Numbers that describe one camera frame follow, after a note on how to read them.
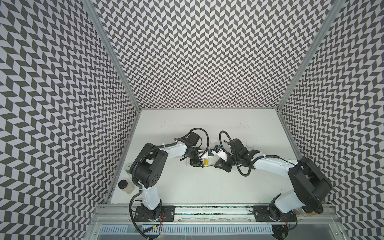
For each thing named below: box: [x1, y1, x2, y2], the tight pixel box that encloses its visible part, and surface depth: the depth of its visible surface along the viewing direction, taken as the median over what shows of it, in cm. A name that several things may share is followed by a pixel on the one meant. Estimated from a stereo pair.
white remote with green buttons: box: [202, 155, 220, 167], surface depth 91 cm
